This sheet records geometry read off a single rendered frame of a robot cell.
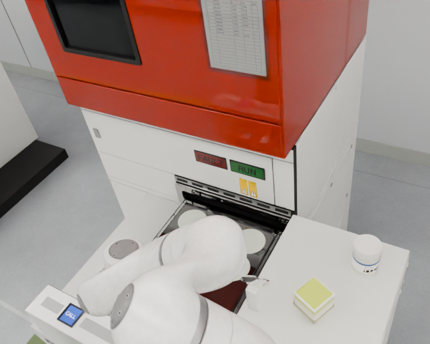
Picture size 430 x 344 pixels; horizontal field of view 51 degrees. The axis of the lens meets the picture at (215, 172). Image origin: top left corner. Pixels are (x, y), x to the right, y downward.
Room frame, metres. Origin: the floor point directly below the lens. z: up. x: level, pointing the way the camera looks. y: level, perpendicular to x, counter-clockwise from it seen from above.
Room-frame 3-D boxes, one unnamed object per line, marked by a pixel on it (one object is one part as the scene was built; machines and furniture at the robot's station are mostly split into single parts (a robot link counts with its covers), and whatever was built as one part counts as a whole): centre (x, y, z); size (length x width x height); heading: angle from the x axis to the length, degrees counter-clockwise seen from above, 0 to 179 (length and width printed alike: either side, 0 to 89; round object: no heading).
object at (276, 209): (1.06, -0.03, 0.96); 0.44 x 0.01 x 0.02; 53
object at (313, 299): (0.60, -0.19, 1.00); 0.07 x 0.07 x 0.07; 30
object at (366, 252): (0.69, -0.36, 1.01); 0.07 x 0.07 x 0.10
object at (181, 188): (1.05, -0.03, 0.89); 0.44 x 0.02 x 0.10; 53
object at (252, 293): (0.64, -0.05, 1.03); 0.06 x 0.04 x 0.13; 143
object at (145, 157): (1.17, 0.10, 1.02); 0.82 x 0.03 x 0.40; 53
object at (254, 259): (0.88, 0.08, 0.90); 0.34 x 0.34 x 0.01; 53
